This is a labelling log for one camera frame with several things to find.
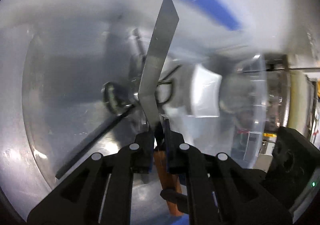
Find steel spoon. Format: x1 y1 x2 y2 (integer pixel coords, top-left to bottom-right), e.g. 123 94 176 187
55 82 135 179

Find white square dish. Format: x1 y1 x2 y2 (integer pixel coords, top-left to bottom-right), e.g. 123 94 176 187
190 64 222 118

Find clear plastic bin blue handles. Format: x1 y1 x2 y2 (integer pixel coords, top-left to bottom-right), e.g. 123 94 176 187
1 0 319 224

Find steel fork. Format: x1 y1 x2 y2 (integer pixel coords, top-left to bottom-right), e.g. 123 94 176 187
129 28 146 83

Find yellowish cutting board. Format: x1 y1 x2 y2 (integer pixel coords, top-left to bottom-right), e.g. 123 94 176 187
287 70 312 135

